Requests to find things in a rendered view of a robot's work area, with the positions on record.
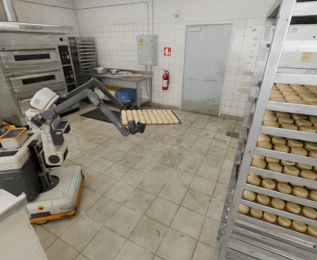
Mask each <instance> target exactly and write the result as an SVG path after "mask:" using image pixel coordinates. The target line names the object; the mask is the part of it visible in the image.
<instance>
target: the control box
mask: <svg viewBox="0 0 317 260"><path fill-rule="evenodd" d="M0 194H1V195H3V196H5V197H6V198H8V199H10V200H14V199H15V198H17V197H16V196H14V195H12V194H10V193H8V192H7V191H5V190H3V189H0ZM24 209H25V212H26V214H27V216H28V218H31V215H30V213H29V210H28V208H27V206H26V205H25V206H24Z"/></svg>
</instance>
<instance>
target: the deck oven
mask: <svg viewBox="0 0 317 260"><path fill-rule="evenodd" d="M68 34H74V28H73V27H72V26H59V25H46V24H34V23H21V22H8V21H0V119H2V120H3V121H4V122H6V123H8V124H9V125H14V126H15V127H17V128H22V127H26V128H27V130H29V129H30V128H29V125H28V124H27V120H26V117H25V116H26V114H25V112H26V111H27V110H29V109H30V105H31V104H30V101H31V100H32V98H33V97H34V95H35V94H36V93H37V92H38V91H40V90H41V89H43V88H48V89H50V90H51V91H53V92H55V93H56V94H57V95H59V96H61V95H62V94H67V93H68V92H71V91H72V90H74V89H76V88H77V82H76V78H75V73H74V68H73V63H72V58H71V53H70V48H69V42H68V37H67V35H68ZM80 106H81V102H80V101H79V102H77V103H76V104H74V105H72V106H71V107H69V108H67V109H65V110H64V111H62V112H60V113H58V115H59V116H60V118H61V117H64V116H67V115H69V114H72V113H74V112H77V111H80V108H79V107H80ZM58 115H57V116H58ZM57 116H56V117H57ZM56 117H55V119H56Z"/></svg>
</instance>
